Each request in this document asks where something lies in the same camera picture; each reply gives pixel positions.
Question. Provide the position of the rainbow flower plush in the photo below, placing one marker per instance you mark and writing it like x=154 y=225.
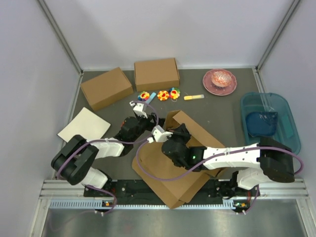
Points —
x=143 y=96
x=174 y=93

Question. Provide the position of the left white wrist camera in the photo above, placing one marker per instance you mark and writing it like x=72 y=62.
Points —
x=139 y=108

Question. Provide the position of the blue chalk stick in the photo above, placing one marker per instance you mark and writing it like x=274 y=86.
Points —
x=151 y=97

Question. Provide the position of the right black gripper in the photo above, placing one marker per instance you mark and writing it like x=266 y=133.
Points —
x=180 y=131

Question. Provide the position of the white square board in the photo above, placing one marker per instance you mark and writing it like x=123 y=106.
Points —
x=86 y=124

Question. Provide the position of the teal plastic bin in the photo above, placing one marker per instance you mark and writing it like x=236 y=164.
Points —
x=286 y=131

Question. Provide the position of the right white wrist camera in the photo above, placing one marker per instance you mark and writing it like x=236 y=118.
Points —
x=159 y=135

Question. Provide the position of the rainbow flower plush right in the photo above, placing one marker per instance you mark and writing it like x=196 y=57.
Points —
x=174 y=93

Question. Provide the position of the pink plate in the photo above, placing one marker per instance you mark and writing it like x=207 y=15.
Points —
x=219 y=91

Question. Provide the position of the rainbow flower plush left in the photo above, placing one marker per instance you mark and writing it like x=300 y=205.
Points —
x=143 y=96

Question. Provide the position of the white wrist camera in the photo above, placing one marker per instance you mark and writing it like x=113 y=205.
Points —
x=139 y=108
x=159 y=135

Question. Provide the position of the dark blue dish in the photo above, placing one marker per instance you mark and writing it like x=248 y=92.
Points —
x=261 y=123

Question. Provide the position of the grey slotted cable duct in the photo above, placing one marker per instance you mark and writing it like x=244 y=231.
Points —
x=100 y=204

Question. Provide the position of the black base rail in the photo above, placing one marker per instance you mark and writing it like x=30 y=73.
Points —
x=131 y=191

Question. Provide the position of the cardboard box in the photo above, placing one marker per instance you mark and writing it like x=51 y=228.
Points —
x=151 y=159
x=156 y=74
x=107 y=88

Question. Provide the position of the yellow chalk stick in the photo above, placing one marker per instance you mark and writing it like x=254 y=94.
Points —
x=193 y=97

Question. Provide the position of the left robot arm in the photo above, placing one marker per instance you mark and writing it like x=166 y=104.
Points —
x=74 y=161

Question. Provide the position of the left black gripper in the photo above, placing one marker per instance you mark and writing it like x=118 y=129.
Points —
x=150 y=124

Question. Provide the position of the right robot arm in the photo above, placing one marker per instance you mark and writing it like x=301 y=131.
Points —
x=267 y=160

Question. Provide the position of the orange flower plush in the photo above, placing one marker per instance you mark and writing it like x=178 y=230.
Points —
x=163 y=95

